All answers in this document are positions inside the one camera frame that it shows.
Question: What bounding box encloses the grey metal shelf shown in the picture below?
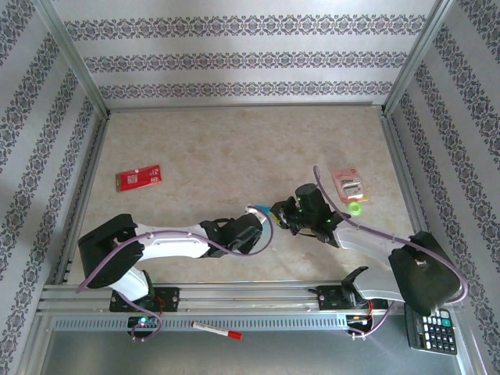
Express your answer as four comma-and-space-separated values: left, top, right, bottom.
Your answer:
38, 330, 470, 375

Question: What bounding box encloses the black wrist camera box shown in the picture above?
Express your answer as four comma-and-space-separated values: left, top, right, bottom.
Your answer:
295, 182, 325, 214
230, 228, 262, 253

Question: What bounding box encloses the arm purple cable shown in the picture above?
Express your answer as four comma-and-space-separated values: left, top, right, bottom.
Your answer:
76, 202, 274, 343
312, 166, 469, 341

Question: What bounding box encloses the white marker with red cap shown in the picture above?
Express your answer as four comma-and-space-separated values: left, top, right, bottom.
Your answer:
190, 320, 243, 341

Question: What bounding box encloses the grey slotted cable duct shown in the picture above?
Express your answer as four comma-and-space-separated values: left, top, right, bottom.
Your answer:
52, 315, 351, 332

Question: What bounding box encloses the aluminium table edge rail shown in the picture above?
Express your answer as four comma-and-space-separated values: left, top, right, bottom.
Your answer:
380, 111, 446, 282
105, 102, 388, 115
52, 111, 111, 285

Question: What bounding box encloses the red card packet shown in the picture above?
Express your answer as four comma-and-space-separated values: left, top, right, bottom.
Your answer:
116, 164, 163, 192

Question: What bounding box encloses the black calculator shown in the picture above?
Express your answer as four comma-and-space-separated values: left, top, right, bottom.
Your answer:
404, 306, 459, 356

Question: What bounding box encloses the aluminium frame post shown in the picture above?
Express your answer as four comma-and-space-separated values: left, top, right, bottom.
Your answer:
383, 0, 458, 117
33, 0, 111, 118

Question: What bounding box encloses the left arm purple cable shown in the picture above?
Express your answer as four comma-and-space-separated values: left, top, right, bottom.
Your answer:
76, 202, 274, 343

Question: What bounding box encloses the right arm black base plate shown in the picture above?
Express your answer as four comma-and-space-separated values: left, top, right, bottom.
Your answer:
316, 284, 390, 313

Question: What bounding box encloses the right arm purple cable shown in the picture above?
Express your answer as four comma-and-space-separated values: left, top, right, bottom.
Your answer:
312, 166, 469, 341

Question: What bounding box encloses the left black wrist camera box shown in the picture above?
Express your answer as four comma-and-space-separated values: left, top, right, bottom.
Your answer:
230, 228, 262, 253

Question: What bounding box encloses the right black wrist camera box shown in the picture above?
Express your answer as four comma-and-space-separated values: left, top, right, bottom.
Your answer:
295, 182, 325, 214

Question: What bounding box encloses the pink blister pack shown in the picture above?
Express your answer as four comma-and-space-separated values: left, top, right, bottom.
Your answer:
330, 166, 370, 204

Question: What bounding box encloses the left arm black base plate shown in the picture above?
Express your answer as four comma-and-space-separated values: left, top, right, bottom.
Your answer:
109, 286, 181, 313

